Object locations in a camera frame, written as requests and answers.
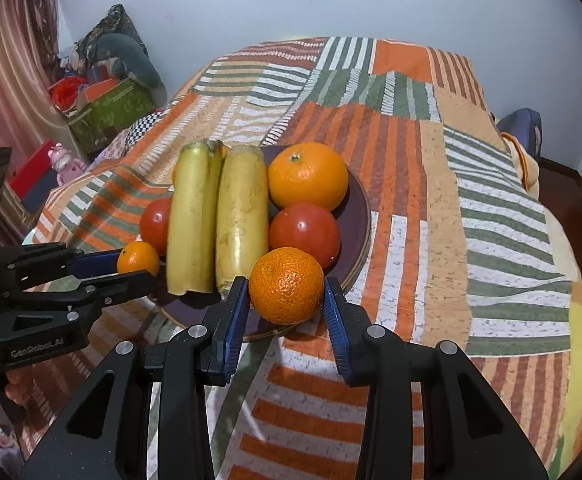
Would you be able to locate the checkered cloth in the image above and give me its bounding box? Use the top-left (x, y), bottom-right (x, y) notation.
top-left (126, 110), bottom-right (164, 138)

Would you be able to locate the purple round plate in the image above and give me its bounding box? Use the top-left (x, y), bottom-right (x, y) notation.
top-left (158, 145), bottom-right (373, 343)

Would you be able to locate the red flat box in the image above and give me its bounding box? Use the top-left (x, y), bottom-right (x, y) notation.
top-left (8, 140), bottom-right (67, 213)

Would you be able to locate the pink toy figure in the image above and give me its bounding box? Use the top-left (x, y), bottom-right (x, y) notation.
top-left (50, 142), bottom-right (84, 186)

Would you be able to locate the orange box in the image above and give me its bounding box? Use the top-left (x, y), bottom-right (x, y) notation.
top-left (78, 77), bottom-right (122, 106)

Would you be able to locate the striped patchwork blanket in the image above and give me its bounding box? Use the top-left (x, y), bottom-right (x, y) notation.
top-left (16, 36), bottom-right (582, 480)

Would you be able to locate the yellow banana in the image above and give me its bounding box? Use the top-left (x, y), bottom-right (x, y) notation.
top-left (215, 145), bottom-right (270, 293)
top-left (166, 140), bottom-right (223, 296)

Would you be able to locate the beige cloth orange trim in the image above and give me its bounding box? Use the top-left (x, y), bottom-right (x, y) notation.
top-left (501, 132), bottom-right (542, 201)

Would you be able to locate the red plastic bag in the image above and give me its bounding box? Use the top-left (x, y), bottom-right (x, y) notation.
top-left (48, 76), bottom-right (84, 108)

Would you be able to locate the grey backpack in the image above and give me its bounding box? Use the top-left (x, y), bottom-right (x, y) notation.
top-left (496, 108), bottom-right (543, 161)

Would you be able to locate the green patterned box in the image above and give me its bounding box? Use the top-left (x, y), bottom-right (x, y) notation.
top-left (67, 78), bottom-right (158, 153)

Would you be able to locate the large orange with sticker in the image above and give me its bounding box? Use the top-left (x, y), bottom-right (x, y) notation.
top-left (267, 142), bottom-right (350, 212)

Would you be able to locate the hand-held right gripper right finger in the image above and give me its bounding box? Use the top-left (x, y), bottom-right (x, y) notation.
top-left (322, 277), bottom-right (552, 480)

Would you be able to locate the red tomato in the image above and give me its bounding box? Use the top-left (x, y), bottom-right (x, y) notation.
top-left (140, 197), bottom-right (173, 256)
top-left (269, 202), bottom-right (342, 269)

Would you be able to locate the dark patterned cushion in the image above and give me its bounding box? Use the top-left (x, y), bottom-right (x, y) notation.
top-left (78, 4), bottom-right (147, 56)

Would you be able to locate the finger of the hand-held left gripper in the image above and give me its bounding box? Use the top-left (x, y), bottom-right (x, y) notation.
top-left (4, 242), bottom-right (122, 288)
top-left (6, 270), bottom-right (154, 322)

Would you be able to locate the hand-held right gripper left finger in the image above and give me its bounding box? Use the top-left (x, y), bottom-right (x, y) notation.
top-left (18, 276), bottom-right (251, 480)

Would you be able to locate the small tangerine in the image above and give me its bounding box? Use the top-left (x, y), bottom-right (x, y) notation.
top-left (116, 241), bottom-right (161, 277)
top-left (248, 247), bottom-right (325, 325)

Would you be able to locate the striped red curtain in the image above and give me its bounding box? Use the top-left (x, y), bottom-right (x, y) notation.
top-left (0, 0), bottom-right (64, 233)

